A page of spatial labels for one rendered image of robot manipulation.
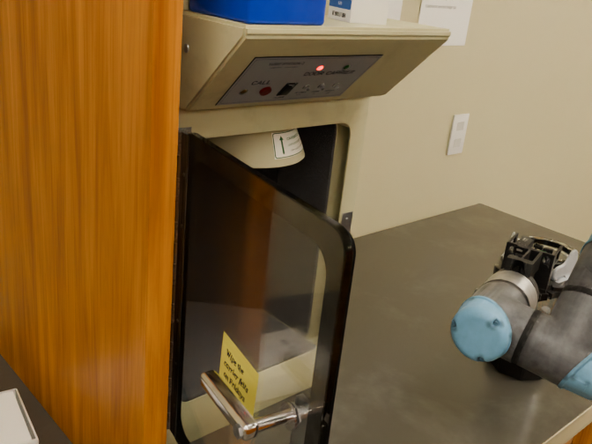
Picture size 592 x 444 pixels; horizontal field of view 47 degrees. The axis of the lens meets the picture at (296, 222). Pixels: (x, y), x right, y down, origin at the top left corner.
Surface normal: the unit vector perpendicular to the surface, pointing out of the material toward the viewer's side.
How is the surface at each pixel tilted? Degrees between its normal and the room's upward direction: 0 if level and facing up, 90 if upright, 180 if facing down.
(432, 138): 90
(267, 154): 66
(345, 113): 90
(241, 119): 90
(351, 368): 0
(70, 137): 90
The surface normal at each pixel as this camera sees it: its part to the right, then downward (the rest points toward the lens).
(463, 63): 0.66, 0.33
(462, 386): 0.10, -0.93
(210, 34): -0.74, 0.18
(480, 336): -0.55, 0.26
